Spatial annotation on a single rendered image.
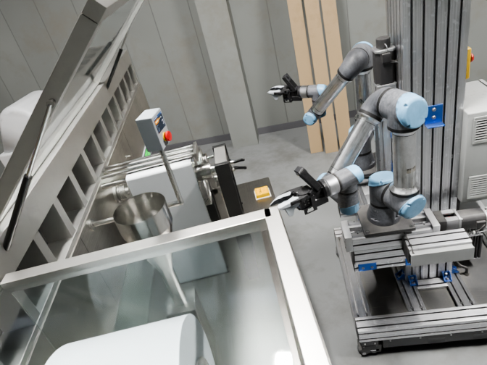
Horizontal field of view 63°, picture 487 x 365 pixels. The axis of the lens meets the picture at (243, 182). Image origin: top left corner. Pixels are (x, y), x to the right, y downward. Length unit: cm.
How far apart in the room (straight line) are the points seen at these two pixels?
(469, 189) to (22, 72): 474
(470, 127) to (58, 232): 164
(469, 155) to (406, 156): 47
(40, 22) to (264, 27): 242
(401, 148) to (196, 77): 342
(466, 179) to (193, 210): 127
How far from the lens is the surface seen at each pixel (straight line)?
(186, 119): 492
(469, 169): 207
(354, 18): 461
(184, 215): 151
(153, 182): 144
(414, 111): 152
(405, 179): 168
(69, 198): 133
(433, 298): 245
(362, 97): 229
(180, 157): 142
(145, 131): 110
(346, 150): 163
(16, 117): 405
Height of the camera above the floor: 205
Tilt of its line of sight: 31 degrees down
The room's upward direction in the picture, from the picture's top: 15 degrees counter-clockwise
